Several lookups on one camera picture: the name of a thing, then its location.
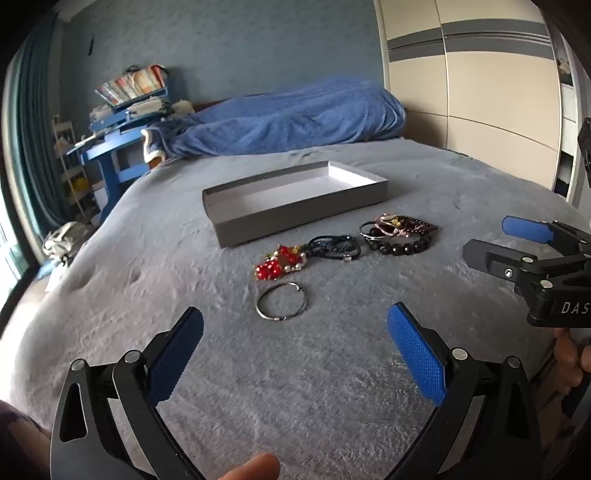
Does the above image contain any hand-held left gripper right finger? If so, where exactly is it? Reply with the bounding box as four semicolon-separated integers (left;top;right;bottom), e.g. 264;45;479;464
387;302;543;480

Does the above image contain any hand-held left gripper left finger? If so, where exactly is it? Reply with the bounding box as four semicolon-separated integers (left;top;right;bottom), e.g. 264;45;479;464
50;305;205;480

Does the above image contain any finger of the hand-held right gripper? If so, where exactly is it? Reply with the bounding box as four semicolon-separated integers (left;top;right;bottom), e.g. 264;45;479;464
462;238;552;288
502;215;591;261

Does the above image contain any large dark wooden bead bracelet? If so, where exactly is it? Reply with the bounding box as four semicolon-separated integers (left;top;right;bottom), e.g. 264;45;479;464
361;232;433;257

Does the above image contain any pink thread bracelet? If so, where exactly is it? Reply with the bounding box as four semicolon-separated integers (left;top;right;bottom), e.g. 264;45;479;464
372;213;432;240

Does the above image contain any silver bangle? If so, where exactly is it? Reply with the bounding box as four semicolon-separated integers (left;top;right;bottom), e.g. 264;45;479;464
255;282;308;320

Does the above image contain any thin silver ring bracelet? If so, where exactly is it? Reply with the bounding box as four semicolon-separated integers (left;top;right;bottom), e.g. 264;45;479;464
359;220;393;241

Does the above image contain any red bead bracelet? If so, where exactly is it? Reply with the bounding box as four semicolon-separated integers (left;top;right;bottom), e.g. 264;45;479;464
253;246;296;282

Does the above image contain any blue beaded bracelet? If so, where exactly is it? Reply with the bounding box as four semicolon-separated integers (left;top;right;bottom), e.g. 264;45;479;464
307;234;356;257

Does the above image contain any grey cardboard box tray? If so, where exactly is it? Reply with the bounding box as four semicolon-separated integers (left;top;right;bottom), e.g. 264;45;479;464
202;160;389;248

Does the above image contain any person's right hand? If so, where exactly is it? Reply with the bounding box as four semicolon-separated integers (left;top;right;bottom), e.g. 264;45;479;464
551;328;591;416

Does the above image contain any person's left hand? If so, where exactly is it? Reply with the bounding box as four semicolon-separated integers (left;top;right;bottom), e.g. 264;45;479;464
216;452;281;480

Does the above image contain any beige wardrobe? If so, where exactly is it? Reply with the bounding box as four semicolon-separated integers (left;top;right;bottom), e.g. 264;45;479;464
373;0;568;200

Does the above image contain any white bag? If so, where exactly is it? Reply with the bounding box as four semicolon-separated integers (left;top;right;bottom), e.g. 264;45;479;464
41;222;89;269

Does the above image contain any white shelf rack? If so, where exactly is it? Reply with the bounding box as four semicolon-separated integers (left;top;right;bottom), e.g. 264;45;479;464
50;115;101;228

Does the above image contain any white and orange cloth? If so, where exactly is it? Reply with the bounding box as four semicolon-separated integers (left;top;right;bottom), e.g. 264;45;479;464
140;128;166;169

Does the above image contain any blue blanket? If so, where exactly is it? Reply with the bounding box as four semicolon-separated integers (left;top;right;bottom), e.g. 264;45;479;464
148;76;408;160

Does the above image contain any teal curtain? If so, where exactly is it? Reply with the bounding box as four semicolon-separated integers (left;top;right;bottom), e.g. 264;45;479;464
4;9;66;266

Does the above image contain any stack of books and papers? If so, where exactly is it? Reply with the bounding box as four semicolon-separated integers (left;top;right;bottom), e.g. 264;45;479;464
89;65;175;134

